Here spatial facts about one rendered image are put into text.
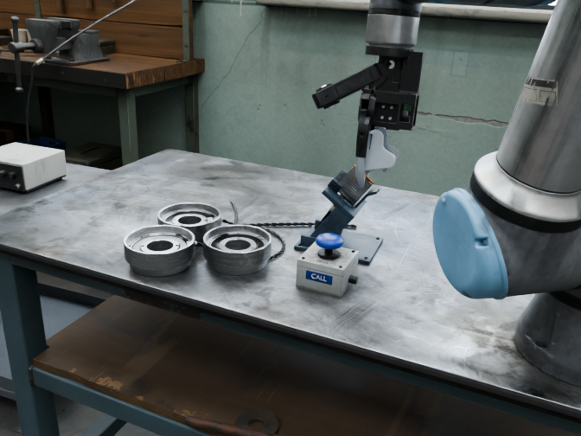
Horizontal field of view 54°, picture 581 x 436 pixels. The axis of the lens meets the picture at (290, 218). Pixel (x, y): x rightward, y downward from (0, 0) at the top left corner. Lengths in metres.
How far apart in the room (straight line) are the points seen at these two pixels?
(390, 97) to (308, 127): 1.71
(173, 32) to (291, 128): 0.67
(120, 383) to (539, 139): 0.80
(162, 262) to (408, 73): 0.45
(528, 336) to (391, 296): 0.19
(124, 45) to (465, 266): 2.42
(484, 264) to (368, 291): 0.30
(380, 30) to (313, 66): 1.66
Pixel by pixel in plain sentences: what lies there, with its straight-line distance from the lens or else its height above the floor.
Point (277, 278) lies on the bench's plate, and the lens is 0.86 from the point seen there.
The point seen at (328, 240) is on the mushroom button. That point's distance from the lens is 0.81.
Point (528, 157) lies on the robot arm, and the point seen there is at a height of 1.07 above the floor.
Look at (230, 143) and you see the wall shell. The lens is 2.76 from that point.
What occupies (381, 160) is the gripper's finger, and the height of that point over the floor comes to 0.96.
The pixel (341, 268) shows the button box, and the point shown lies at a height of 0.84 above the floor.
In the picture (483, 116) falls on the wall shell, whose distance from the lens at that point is 2.37.
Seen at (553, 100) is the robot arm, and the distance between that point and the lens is 0.54.
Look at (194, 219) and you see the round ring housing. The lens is 1.00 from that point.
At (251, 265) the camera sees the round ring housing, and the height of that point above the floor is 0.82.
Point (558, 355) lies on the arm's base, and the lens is 0.74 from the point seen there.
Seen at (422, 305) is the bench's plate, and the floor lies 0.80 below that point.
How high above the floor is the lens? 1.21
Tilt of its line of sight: 23 degrees down
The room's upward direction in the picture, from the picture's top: 3 degrees clockwise
